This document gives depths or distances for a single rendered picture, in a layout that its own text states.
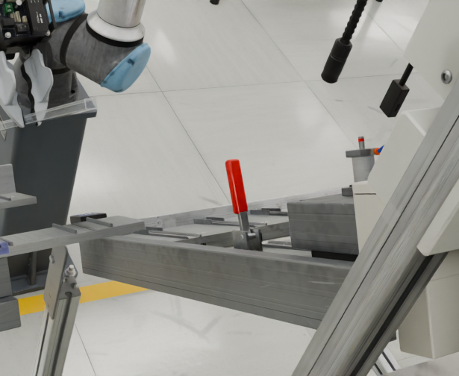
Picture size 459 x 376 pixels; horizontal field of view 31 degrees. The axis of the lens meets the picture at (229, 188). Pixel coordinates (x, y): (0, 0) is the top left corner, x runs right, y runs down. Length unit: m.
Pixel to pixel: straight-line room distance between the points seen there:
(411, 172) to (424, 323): 0.15
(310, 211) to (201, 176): 1.78
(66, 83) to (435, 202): 1.31
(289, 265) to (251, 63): 2.41
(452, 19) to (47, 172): 1.44
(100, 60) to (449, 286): 1.09
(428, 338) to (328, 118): 2.39
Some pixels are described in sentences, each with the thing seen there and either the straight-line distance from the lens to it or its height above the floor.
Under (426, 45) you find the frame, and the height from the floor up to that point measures 1.41.
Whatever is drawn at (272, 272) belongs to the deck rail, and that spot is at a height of 1.10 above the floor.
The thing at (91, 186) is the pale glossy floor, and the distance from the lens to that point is 2.43.
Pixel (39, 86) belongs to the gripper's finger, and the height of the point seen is 1.03.
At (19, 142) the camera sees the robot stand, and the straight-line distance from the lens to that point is 1.80.
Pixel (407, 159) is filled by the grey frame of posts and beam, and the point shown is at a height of 1.35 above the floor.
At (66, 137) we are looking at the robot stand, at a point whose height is 0.48.
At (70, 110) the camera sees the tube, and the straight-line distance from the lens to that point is 0.88.
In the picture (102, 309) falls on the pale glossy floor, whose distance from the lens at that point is 2.14.
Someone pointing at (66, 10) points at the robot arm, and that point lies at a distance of 1.67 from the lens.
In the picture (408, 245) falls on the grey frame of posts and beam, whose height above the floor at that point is 1.31.
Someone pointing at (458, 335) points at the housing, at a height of 1.21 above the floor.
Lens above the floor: 1.66
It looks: 41 degrees down
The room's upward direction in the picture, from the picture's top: 20 degrees clockwise
